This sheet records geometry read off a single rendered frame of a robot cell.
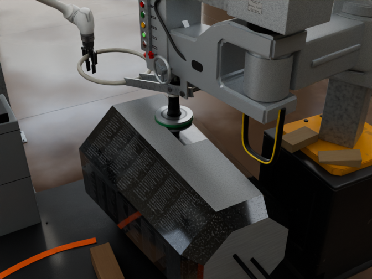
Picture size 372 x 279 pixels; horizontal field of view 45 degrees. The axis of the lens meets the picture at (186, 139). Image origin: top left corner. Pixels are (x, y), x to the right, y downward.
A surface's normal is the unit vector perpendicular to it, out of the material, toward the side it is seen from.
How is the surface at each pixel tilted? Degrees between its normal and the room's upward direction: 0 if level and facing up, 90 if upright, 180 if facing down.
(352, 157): 11
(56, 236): 0
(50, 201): 0
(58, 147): 0
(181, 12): 90
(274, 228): 90
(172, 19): 90
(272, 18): 90
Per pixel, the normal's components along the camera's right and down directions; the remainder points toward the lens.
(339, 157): -0.19, -0.85
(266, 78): -0.21, 0.53
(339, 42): 0.61, 0.43
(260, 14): -0.79, 0.32
